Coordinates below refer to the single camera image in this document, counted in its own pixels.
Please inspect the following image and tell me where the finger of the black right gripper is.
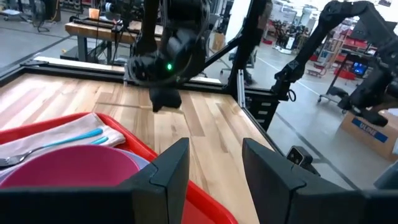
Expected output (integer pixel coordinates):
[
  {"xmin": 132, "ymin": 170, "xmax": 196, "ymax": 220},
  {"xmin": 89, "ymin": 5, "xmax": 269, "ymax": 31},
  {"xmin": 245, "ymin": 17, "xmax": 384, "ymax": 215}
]
[
  {"xmin": 149, "ymin": 88, "xmax": 167, "ymax": 113},
  {"xmin": 164, "ymin": 88, "xmax": 183, "ymax": 110}
]

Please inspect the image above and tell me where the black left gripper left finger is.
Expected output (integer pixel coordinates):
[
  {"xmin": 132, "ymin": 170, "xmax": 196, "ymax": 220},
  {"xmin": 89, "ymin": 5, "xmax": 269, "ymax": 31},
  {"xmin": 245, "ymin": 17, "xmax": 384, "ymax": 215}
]
[{"xmin": 0, "ymin": 138, "xmax": 190, "ymax": 224}]

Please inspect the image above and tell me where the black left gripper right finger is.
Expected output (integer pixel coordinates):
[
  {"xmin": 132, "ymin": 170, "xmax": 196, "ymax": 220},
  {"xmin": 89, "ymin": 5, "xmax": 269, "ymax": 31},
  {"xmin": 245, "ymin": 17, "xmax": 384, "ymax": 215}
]
[{"xmin": 242, "ymin": 138, "xmax": 398, "ymax": 224}]

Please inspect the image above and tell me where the red plastic bowl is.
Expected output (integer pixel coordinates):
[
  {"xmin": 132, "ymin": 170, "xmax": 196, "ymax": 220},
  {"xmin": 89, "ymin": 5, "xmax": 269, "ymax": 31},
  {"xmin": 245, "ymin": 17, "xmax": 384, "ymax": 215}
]
[{"xmin": 0, "ymin": 144, "xmax": 141, "ymax": 189}]

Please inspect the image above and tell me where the lavender plastic plate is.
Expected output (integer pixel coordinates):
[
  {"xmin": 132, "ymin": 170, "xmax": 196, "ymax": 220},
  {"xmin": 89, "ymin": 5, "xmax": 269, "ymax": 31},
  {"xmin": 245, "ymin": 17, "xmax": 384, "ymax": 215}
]
[{"xmin": 113, "ymin": 147, "xmax": 150, "ymax": 171}]

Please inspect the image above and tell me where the fork with teal handle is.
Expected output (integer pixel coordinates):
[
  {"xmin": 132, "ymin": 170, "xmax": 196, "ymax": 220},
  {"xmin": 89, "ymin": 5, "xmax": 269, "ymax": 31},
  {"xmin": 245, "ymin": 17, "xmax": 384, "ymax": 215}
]
[{"xmin": 0, "ymin": 128, "xmax": 104, "ymax": 168}]

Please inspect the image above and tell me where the spoon with teal handle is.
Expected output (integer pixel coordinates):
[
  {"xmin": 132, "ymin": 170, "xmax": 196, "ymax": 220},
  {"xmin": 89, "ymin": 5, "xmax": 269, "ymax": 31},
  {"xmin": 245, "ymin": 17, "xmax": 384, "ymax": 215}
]
[{"xmin": 89, "ymin": 136, "xmax": 110, "ymax": 146}]

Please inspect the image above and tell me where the beige cloth napkin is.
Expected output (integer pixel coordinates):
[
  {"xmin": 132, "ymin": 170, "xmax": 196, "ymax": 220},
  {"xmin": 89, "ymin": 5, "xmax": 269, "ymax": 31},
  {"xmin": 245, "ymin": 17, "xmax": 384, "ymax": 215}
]
[{"xmin": 0, "ymin": 112, "xmax": 127, "ymax": 170}]

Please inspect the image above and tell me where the red plastic tray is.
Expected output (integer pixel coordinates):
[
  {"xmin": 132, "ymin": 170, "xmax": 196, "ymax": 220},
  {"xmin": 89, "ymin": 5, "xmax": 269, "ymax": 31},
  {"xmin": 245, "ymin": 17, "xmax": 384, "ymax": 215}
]
[{"xmin": 0, "ymin": 111, "xmax": 239, "ymax": 224}]

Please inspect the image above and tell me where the wooden workbench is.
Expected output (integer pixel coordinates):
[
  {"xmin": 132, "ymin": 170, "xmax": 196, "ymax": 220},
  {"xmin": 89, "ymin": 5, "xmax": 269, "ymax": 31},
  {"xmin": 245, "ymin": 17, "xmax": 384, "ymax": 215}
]
[{"xmin": 63, "ymin": 15, "xmax": 164, "ymax": 65}]

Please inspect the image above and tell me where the black control box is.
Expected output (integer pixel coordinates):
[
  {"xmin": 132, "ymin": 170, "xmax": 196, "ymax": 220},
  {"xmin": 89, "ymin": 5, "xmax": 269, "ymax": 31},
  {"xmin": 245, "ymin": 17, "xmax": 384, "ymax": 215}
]
[{"xmin": 244, "ymin": 88, "xmax": 280, "ymax": 132}]

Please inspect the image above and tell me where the brown cardboard box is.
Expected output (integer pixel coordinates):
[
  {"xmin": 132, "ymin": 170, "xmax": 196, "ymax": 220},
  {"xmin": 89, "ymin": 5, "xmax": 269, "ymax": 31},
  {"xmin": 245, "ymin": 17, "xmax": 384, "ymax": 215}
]
[{"xmin": 340, "ymin": 108, "xmax": 398, "ymax": 162}]

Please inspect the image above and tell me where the black rolling stand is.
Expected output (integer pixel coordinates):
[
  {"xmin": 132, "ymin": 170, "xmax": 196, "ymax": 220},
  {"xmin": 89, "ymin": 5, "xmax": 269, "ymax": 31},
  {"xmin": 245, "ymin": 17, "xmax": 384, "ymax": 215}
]
[{"xmin": 317, "ymin": 52, "xmax": 354, "ymax": 106}]

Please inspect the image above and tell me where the black table-level camera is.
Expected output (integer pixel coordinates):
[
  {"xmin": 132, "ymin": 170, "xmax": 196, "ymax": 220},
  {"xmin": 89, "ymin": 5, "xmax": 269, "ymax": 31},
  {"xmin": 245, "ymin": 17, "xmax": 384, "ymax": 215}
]
[{"xmin": 285, "ymin": 145, "xmax": 322, "ymax": 177}]

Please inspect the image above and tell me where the black metal rig frame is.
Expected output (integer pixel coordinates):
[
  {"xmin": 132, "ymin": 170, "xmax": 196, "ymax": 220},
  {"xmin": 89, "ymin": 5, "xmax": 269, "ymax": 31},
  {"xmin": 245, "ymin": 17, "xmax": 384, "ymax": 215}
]
[{"xmin": 0, "ymin": 0, "xmax": 293, "ymax": 155}]

